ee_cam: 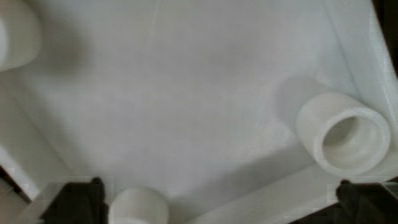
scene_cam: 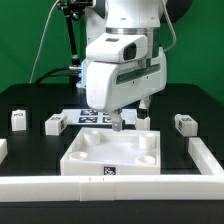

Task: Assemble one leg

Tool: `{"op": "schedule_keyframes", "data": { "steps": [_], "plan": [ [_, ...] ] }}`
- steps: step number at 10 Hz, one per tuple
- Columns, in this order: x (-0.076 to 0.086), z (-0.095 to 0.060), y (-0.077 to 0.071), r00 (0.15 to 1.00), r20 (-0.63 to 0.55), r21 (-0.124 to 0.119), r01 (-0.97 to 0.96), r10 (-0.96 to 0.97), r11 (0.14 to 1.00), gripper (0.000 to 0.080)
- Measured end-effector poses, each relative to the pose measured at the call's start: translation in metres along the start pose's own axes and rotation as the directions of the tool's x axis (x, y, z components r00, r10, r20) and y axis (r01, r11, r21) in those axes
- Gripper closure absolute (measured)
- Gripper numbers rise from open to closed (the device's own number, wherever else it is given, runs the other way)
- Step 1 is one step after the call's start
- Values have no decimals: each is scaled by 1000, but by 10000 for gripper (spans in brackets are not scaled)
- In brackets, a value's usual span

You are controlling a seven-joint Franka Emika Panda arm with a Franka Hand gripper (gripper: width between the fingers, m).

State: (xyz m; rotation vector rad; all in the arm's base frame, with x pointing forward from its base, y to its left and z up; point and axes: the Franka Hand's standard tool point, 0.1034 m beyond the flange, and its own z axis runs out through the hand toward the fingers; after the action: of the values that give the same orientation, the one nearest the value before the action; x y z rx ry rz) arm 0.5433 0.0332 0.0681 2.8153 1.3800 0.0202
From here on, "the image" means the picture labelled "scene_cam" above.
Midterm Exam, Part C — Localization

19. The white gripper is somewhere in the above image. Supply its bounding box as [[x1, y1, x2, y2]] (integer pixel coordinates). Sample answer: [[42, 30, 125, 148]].
[[86, 49, 167, 132]]

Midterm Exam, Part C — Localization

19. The white square table top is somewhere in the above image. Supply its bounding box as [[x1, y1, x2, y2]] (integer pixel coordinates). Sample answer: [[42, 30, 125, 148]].
[[60, 128, 161, 176]]

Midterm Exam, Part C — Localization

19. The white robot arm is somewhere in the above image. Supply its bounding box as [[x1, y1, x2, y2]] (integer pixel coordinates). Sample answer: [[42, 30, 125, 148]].
[[81, 0, 193, 131]]

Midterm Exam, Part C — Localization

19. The fiducial marker sheet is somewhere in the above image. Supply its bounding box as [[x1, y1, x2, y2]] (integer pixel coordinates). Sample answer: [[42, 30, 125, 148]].
[[63, 109, 136, 125]]

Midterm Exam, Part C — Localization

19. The white U-shaped obstacle fence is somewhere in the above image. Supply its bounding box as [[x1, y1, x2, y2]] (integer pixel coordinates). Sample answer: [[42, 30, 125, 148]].
[[0, 138, 224, 202]]

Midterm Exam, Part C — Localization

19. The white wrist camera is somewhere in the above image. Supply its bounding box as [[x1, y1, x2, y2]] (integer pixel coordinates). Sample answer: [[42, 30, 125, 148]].
[[86, 33, 148, 64]]

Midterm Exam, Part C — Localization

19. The black cable bundle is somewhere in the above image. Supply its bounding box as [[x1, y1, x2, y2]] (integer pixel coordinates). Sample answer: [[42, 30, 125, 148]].
[[33, 67, 81, 85]]

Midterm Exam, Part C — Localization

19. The white cable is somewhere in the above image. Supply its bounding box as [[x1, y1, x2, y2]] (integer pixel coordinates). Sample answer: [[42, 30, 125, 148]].
[[29, 0, 61, 84]]

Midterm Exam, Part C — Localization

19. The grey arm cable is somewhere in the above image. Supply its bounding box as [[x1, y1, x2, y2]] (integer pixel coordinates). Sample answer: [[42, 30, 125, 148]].
[[161, 0, 177, 54]]

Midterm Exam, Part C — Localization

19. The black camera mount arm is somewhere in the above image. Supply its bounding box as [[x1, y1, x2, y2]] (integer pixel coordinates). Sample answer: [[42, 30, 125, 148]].
[[57, 0, 93, 88]]

